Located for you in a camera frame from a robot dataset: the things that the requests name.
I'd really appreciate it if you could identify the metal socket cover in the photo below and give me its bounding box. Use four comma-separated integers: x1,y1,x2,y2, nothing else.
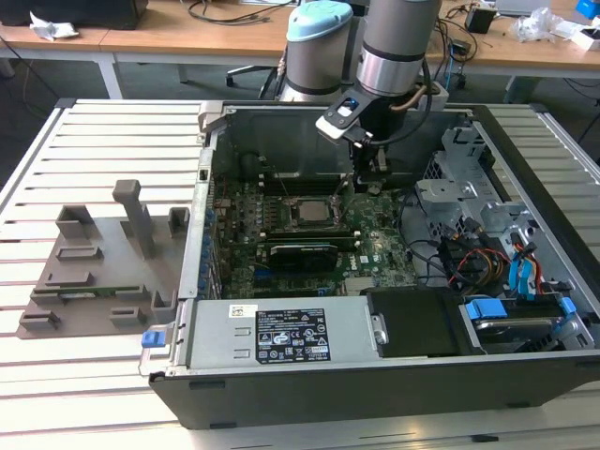
332,172,361,221

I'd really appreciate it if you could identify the silver topped CPU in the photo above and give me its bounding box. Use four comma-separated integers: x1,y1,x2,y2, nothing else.
298,200,330,223

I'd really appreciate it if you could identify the CPU socket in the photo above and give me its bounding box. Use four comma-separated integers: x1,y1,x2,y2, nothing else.
286,194,349,232

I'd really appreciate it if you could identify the black RAM slot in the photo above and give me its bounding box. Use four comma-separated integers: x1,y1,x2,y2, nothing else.
267,226,353,234
262,236,361,246
259,176,348,185
261,242,364,251
264,232,357,240
259,187,337,196
259,171,349,179
259,182,338,190

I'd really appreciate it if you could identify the metal drive cage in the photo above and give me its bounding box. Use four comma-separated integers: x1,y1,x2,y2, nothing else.
414,125,545,245

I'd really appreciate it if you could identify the green motherboard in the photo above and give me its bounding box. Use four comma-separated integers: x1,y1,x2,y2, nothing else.
208,180,418,299

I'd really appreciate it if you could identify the small black box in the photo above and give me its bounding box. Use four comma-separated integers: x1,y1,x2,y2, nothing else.
465,4,497,34

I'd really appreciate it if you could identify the black graphics card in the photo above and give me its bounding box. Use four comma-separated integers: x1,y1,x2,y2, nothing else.
266,240,339,274

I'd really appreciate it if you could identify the silver chipset heatsink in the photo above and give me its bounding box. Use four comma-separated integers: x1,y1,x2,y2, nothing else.
345,276,377,297

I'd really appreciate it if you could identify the clear plastic bag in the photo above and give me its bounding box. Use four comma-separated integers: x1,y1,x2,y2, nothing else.
509,7,563,44

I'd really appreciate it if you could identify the grey laptop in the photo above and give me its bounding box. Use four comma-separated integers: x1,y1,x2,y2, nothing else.
495,0,550,16

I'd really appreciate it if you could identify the blue disk carrier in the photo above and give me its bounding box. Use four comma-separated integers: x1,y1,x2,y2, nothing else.
461,294,580,353

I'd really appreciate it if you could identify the white cardboard box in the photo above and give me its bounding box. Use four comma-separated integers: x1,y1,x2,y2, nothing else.
555,25,600,52

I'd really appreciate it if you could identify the silver hard disk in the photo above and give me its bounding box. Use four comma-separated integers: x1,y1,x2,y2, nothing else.
473,317,555,353

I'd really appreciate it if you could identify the silver power supply unit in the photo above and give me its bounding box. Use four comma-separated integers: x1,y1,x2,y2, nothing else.
187,298,382,369

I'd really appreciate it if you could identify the open black PC case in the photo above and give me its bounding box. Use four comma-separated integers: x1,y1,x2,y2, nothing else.
139,99,600,430

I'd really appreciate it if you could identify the grey brown parts rack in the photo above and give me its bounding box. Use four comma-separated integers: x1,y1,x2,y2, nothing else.
15,179,191,339

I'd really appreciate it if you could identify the large black equipment box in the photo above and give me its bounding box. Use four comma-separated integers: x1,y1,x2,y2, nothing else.
0,0,149,30

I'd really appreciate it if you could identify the blue plastic case latch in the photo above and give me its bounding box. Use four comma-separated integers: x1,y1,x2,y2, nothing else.
141,330,168,350

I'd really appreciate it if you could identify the green RAM stick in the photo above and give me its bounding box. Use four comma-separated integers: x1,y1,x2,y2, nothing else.
55,286,116,300

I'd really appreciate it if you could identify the crumpled white paper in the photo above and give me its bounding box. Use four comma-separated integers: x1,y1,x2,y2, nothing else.
30,11,79,41

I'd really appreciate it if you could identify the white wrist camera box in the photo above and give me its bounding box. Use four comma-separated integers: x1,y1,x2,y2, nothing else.
314,93,371,142

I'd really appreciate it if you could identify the thick black cable bundle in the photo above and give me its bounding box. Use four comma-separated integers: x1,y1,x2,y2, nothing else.
438,224,473,285

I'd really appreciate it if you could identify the coloured power wire bundle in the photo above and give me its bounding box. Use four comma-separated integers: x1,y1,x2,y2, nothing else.
447,247,512,288

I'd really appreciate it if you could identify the blue flat data wire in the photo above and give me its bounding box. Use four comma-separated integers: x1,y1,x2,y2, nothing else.
508,256,527,299
524,257,541,301

